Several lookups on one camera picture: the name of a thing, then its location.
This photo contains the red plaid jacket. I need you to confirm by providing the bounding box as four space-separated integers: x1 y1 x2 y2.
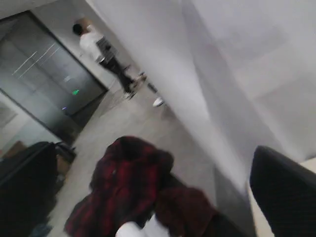
64 136 217 237

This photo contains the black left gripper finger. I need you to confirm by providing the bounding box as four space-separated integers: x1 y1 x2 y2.
249 146 316 237

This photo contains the person in white shirt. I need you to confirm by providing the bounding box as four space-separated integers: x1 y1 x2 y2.
72 22 165 107

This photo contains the dark glass door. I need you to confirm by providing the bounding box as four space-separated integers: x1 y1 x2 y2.
0 12 108 144

